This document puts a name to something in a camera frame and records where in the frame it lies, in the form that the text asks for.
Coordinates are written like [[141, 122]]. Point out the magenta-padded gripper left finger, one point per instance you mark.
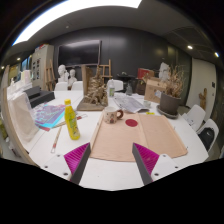
[[76, 158]]

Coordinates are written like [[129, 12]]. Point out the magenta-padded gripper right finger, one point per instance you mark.
[[148, 159]]

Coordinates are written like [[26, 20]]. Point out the yellow drink bottle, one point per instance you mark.
[[72, 123]]

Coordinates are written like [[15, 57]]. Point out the long paint brush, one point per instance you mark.
[[56, 140]]

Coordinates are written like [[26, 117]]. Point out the flat round red coaster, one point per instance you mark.
[[131, 122]]

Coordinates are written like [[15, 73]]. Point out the small yellow tube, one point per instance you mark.
[[150, 113]]

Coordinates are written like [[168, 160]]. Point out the colourful paper sheets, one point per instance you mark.
[[49, 116]]

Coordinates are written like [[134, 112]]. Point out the cream cartoon print mug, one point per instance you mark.
[[110, 115]]

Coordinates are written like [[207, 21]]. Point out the dry plant in grey pot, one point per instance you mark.
[[169, 102]]

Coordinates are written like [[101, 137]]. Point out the brown clay sculpture on board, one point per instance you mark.
[[96, 93]]

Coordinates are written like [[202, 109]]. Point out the cardboard box with label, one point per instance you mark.
[[154, 89]]

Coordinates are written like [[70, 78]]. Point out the black box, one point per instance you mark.
[[40, 96]]

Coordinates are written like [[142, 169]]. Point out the white spray bottle green label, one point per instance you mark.
[[111, 90]]

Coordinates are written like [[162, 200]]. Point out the white plaster bust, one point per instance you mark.
[[72, 79], [62, 73]]

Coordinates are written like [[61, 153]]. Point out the red box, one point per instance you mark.
[[145, 73]]

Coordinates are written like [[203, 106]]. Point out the wooden easel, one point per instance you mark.
[[105, 70], [49, 75]]

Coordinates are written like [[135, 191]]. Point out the white plaster statue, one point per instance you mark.
[[164, 70]]

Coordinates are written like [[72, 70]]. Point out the white cabinet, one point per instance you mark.
[[41, 65]]

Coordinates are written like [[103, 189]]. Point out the ceiling spotlight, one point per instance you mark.
[[190, 47], [216, 54]]

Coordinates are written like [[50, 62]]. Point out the ceiling light strip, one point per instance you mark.
[[76, 10]]

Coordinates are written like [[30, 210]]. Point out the wooden wall figure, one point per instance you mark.
[[203, 98]]

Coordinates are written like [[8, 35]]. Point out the black wall screen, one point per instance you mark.
[[79, 52]]

